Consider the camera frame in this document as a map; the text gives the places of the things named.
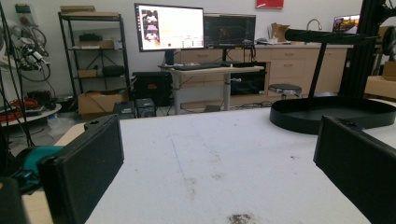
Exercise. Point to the cardboard box on stand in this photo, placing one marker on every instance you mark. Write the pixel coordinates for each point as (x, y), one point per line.
(381, 82)

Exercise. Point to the black computer tower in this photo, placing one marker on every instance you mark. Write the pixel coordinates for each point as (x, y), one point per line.
(152, 84)

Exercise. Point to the lit white computer monitor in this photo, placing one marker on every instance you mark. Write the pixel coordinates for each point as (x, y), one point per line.
(172, 27)

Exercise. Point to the silver faucet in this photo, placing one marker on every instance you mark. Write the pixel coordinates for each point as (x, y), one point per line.
(313, 23)

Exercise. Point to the black round stool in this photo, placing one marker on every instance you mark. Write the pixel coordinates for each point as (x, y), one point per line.
(285, 89)

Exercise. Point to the small open cardboard box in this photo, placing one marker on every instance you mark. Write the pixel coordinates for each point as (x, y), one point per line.
(278, 31)

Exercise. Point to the black metal shelf rack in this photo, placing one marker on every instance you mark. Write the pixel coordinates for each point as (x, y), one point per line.
(93, 53)

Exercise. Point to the small black equipment box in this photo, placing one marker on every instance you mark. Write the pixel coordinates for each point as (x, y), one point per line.
(145, 107)
(124, 109)

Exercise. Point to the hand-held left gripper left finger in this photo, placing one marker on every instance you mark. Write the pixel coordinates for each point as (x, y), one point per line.
(84, 168)

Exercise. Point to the dark computer monitor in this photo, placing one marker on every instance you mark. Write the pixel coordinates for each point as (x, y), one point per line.
(229, 30)

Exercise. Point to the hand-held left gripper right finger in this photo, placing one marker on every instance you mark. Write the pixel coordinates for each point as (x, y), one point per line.
(358, 161)

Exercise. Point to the large open cardboard box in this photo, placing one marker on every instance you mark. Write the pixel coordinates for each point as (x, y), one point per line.
(99, 102)

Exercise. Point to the round white side table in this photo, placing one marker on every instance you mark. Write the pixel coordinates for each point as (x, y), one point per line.
(29, 115)

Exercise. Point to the white standing desk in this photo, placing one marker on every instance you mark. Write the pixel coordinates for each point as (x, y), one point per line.
(214, 72)

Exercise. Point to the flat cardboard boxes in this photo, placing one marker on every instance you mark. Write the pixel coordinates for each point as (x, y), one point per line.
(88, 10)

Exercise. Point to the black keyboard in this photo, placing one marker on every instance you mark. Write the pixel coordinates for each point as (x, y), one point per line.
(196, 66)

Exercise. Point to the red wall sign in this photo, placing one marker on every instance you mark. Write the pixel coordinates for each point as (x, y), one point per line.
(269, 3)

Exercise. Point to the black two-tier tray stand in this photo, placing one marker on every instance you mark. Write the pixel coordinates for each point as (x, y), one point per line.
(330, 115)

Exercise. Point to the black aluminium frame post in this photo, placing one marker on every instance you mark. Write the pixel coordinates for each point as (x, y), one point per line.
(362, 53)

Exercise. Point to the wooden cabinet counter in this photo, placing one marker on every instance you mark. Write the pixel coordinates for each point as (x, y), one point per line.
(295, 67)

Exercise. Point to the teal and black tool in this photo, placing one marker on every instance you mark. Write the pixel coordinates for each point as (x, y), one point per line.
(34, 161)

